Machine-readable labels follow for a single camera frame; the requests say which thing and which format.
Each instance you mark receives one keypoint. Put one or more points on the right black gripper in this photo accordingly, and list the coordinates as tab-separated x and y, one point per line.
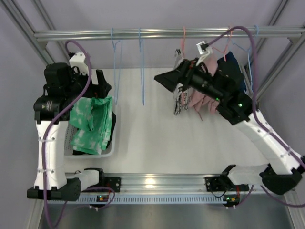
183	75

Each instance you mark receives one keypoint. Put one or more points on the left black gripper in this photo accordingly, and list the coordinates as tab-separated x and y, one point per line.
94	84

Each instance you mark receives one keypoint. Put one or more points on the green patterned trousers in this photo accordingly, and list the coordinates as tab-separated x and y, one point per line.
93	119

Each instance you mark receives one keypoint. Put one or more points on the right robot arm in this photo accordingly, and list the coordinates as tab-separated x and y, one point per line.
284	168

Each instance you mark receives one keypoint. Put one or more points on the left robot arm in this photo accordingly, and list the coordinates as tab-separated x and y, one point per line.
64	84

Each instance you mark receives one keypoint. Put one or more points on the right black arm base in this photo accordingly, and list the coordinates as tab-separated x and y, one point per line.
222	184

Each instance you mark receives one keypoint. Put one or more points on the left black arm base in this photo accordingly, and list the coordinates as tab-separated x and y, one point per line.
112	182

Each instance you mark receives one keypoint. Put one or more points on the white black printed trousers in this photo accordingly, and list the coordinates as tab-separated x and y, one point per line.
181	98

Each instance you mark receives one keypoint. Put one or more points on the pink trousers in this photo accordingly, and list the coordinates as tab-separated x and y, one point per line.
197	99

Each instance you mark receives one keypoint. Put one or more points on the pink hanger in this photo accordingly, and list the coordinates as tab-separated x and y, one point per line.
183	42
226	47

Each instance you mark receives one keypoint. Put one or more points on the navy blue trousers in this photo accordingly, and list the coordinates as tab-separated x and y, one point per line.
229	57

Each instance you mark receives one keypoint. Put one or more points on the white perforated plastic basket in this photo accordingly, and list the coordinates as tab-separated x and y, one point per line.
68	150

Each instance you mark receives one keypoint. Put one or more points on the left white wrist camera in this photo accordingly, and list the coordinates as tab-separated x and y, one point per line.
79	60

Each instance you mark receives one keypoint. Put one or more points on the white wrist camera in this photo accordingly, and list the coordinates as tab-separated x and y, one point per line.
204	50
79	60

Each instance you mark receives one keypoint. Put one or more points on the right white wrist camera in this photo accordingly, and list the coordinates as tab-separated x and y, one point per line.
204	50

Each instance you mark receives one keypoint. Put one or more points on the aluminium hanging rail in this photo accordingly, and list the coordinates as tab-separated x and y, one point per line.
170	33

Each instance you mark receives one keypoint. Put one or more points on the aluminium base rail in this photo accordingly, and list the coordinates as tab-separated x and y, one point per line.
161	183

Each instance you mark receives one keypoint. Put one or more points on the left aluminium frame strut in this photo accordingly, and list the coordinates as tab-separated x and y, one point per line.
21	21

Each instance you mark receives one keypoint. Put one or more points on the aluminium frame strut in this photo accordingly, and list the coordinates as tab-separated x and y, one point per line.
276	53
21	21

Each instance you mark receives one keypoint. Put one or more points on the slotted grey cable duct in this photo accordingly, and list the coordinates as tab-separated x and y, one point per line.
165	199

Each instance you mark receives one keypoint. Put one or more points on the right aluminium frame strut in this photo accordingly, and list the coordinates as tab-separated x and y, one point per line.
276	53

